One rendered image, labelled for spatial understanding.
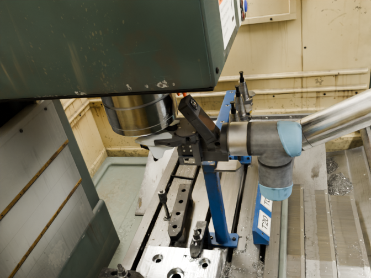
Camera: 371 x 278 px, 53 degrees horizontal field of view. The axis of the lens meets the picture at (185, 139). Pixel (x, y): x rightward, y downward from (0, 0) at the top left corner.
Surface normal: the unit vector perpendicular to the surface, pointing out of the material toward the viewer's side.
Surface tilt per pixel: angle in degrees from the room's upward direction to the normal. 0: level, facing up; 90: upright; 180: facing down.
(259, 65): 90
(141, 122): 90
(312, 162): 24
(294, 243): 7
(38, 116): 92
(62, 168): 90
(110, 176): 0
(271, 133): 37
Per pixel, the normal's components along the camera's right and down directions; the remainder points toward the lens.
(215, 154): -0.24, 0.55
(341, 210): -0.14, -0.90
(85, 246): 0.96, -0.01
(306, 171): -0.26, -0.54
